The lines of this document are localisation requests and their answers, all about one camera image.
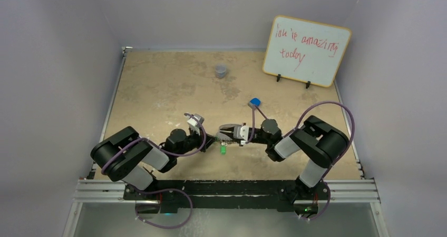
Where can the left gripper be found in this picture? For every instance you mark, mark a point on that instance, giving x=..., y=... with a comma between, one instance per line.
x=210, y=139

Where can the green key tag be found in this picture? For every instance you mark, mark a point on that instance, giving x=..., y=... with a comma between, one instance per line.
x=223, y=149

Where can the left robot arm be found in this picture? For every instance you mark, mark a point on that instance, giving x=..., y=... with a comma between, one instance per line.
x=119, y=156

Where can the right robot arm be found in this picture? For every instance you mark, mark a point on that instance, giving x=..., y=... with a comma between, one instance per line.
x=320, y=141

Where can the blue grey whiteboard eraser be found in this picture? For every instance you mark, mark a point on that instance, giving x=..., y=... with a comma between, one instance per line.
x=254, y=103

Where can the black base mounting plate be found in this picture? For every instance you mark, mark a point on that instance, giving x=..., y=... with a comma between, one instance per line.
x=280, y=195

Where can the small grey cup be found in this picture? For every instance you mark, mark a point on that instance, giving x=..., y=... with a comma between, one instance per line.
x=220, y=71

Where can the whiteboard with red writing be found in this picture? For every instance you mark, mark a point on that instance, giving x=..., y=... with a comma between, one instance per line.
x=305, y=51

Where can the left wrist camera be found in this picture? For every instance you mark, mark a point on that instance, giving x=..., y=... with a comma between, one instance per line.
x=194, y=122

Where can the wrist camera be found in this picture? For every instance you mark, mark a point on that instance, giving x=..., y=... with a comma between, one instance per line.
x=241, y=134
x=194, y=122

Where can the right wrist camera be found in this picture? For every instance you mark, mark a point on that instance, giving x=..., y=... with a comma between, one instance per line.
x=241, y=134

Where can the aluminium frame rail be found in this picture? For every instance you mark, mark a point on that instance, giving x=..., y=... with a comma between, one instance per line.
x=342, y=191

